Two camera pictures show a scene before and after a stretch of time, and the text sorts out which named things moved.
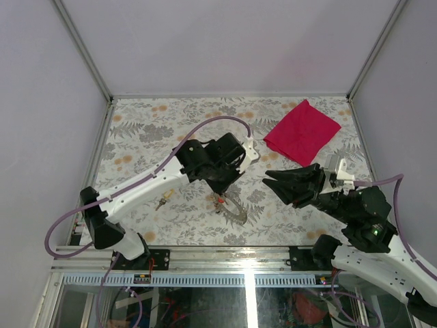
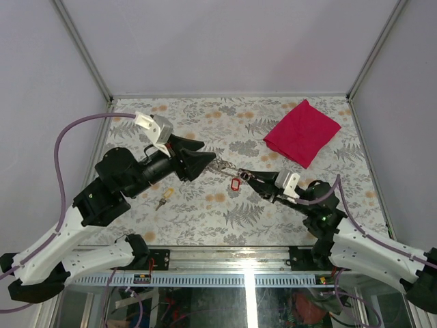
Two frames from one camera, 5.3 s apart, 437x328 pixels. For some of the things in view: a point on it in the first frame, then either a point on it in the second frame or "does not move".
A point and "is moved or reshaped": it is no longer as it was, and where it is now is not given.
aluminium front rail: [205, 267] does not move
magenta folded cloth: [302, 135] does not move
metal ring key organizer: [231, 208] is moved or reshaped
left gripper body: [224, 175] to [175, 158]
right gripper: [288, 186] to [263, 183]
